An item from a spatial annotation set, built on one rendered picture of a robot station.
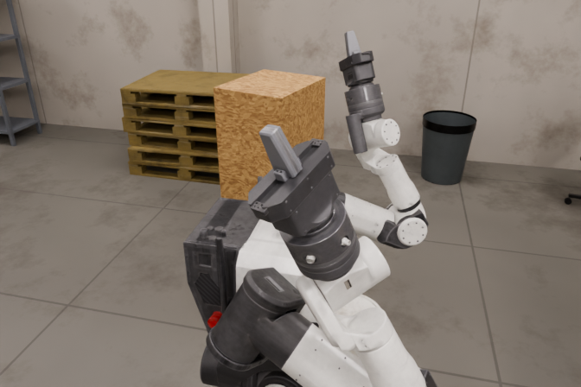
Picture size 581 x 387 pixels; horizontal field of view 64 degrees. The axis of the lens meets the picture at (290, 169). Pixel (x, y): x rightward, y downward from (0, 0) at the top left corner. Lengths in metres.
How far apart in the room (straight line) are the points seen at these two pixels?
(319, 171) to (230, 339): 0.39
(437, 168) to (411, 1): 1.54
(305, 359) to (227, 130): 1.91
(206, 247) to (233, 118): 1.62
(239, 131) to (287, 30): 2.43
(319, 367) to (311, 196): 0.34
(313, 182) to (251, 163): 2.03
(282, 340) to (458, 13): 4.13
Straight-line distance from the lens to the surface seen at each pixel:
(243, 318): 0.81
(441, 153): 4.30
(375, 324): 0.70
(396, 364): 0.72
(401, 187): 1.21
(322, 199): 0.56
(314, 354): 0.80
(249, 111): 2.45
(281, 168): 0.53
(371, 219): 1.21
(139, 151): 4.56
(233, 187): 2.70
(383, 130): 1.13
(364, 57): 1.14
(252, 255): 0.92
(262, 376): 1.22
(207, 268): 0.99
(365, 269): 0.64
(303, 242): 0.56
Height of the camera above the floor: 1.89
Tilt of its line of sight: 25 degrees down
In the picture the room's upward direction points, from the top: straight up
